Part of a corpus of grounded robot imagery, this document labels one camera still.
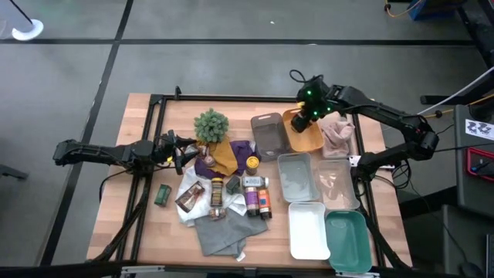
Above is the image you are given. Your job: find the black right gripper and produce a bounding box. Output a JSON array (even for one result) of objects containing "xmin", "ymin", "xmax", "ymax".
[{"xmin": 289, "ymin": 75, "xmax": 336, "ymax": 134}]

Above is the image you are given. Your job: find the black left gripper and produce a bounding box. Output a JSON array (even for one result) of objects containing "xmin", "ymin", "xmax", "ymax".
[{"xmin": 152, "ymin": 129, "xmax": 201, "ymax": 175}]

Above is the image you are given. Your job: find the brown spice packet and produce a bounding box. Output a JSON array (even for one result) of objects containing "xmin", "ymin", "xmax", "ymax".
[{"xmin": 174, "ymin": 180, "xmax": 206, "ymax": 214}]

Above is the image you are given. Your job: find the tall spice jar yellow lid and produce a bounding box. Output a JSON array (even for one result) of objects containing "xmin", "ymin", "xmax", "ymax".
[{"xmin": 210, "ymin": 177, "xmax": 225, "ymax": 209}]

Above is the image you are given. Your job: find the dark green spice tin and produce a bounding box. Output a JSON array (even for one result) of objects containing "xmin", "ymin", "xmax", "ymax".
[{"xmin": 225, "ymin": 175, "xmax": 242, "ymax": 195}]

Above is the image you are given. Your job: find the chili onion jar yellow lid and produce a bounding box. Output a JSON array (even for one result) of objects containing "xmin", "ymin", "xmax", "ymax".
[{"xmin": 245, "ymin": 155, "xmax": 261, "ymax": 177}]

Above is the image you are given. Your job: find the small glass spice jar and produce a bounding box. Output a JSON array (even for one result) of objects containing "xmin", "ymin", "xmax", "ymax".
[{"xmin": 208, "ymin": 206, "xmax": 228, "ymax": 222}]

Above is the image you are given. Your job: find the white bagel seasoning jar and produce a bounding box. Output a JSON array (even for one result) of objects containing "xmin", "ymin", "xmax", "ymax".
[{"xmin": 242, "ymin": 175, "xmax": 270, "ymax": 189}]

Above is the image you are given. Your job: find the orange plastic bin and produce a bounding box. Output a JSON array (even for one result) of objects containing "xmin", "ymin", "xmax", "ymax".
[{"xmin": 282, "ymin": 107, "xmax": 326, "ymax": 154}]

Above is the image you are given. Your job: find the small pink spice grinder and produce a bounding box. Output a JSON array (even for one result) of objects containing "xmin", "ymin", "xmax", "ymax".
[{"xmin": 198, "ymin": 144, "xmax": 217, "ymax": 168}]

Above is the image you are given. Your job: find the white cloth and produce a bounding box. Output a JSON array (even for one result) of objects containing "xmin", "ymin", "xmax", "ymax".
[{"xmin": 175, "ymin": 164, "xmax": 248, "ymax": 228}]

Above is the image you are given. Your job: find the green artificial plant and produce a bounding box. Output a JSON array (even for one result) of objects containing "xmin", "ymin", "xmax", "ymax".
[{"xmin": 193, "ymin": 108, "xmax": 230, "ymax": 144}]

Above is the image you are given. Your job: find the dark grey translucent bin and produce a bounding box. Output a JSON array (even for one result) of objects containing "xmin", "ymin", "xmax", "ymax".
[{"xmin": 250, "ymin": 112, "xmax": 292, "ymax": 162}]

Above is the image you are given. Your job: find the mustard yellow cloth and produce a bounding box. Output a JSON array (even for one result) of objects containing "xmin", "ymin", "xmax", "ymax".
[{"xmin": 195, "ymin": 135, "xmax": 239, "ymax": 178}]

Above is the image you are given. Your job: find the pink cloth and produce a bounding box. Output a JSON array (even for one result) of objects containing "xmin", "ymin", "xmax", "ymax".
[{"xmin": 318, "ymin": 112, "xmax": 356, "ymax": 160}]

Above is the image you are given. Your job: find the purple cloth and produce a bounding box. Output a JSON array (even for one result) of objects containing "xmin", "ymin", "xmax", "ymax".
[{"xmin": 194, "ymin": 139, "xmax": 260, "ymax": 181}]

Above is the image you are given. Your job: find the light grey plastic bin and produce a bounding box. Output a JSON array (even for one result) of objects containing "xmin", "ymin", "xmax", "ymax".
[{"xmin": 276, "ymin": 152, "xmax": 321, "ymax": 204}]

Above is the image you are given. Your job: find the clear plastic bin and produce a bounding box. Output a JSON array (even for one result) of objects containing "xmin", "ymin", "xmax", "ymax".
[{"xmin": 316, "ymin": 158, "xmax": 361, "ymax": 212}]

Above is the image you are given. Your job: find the orange label spice jar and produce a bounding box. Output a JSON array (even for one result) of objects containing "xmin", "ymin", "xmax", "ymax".
[{"xmin": 257, "ymin": 188, "xmax": 273, "ymax": 221}]

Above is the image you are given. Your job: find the grey cloth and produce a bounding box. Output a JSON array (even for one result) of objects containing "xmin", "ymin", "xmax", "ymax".
[{"xmin": 193, "ymin": 207, "xmax": 269, "ymax": 259}]

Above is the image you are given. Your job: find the white plastic bin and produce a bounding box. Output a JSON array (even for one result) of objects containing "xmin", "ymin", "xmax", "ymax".
[{"xmin": 287, "ymin": 201, "xmax": 332, "ymax": 261}]

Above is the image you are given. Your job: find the teal plastic bin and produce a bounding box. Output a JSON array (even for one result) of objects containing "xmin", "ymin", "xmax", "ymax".
[{"xmin": 324, "ymin": 209, "xmax": 374, "ymax": 274}]

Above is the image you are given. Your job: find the blue box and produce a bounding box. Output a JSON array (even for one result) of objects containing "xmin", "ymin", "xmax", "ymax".
[{"xmin": 408, "ymin": 0, "xmax": 458, "ymax": 21}]

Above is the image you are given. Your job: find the white printed paper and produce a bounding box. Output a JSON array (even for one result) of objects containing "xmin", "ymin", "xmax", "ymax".
[{"xmin": 464, "ymin": 118, "xmax": 494, "ymax": 141}]

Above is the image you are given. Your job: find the red device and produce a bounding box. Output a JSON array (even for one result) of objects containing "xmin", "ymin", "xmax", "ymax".
[{"xmin": 464, "ymin": 147, "xmax": 494, "ymax": 179}]

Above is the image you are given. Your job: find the black equipment cabinet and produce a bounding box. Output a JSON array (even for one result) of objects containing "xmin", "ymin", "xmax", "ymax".
[{"xmin": 453, "ymin": 103, "xmax": 494, "ymax": 209}]

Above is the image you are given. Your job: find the white round stand base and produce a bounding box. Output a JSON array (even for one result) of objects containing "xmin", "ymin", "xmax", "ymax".
[{"xmin": 10, "ymin": 18, "xmax": 45, "ymax": 42}]

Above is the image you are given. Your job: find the black stand pole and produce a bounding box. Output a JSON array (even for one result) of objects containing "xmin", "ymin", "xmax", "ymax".
[{"xmin": 8, "ymin": 0, "xmax": 34, "ymax": 25}]

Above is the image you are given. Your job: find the black aluminium table frame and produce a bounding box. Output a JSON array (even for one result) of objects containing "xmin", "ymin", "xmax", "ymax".
[{"xmin": 86, "ymin": 85, "xmax": 414, "ymax": 271}]

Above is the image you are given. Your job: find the yellow floor cable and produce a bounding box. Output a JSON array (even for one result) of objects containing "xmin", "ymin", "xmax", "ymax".
[{"xmin": 384, "ymin": 0, "xmax": 425, "ymax": 19}]

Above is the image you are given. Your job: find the white cable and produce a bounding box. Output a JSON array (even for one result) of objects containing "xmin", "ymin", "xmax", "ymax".
[{"xmin": 418, "ymin": 66, "xmax": 494, "ymax": 116}]

